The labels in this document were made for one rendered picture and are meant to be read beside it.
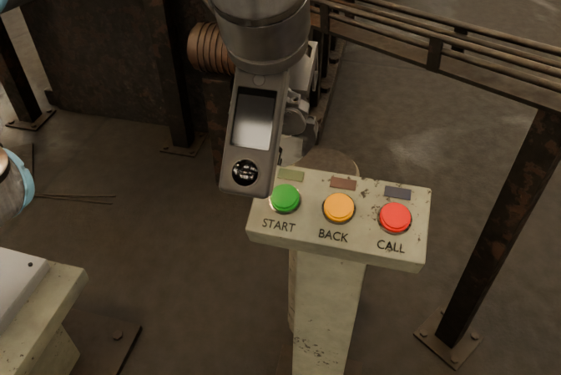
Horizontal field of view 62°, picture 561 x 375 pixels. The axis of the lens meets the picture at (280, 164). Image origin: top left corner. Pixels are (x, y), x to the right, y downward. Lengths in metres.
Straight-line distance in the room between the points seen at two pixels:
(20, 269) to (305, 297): 0.55
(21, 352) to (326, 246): 0.58
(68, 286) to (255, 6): 0.77
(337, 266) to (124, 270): 0.81
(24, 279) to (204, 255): 0.51
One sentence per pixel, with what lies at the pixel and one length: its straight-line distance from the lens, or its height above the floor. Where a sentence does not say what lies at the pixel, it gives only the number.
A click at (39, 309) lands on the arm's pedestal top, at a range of 1.00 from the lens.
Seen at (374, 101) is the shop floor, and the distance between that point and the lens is 1.91.
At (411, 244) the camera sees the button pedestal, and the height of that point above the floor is 0.59.
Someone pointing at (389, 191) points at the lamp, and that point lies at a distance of 0.66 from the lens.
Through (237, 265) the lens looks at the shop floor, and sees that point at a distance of 1.32.
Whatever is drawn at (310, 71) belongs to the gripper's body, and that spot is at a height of 0.84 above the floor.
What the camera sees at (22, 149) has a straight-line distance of 1.86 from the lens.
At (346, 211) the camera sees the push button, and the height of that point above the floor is 0.61.
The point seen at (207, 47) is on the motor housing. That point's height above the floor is 0.50.
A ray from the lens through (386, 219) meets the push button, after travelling 0.63.
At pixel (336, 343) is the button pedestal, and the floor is 0.29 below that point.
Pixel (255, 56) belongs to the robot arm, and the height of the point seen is 0.89.
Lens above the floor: 1.08
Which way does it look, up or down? 43 degrees down
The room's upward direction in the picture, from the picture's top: straight up
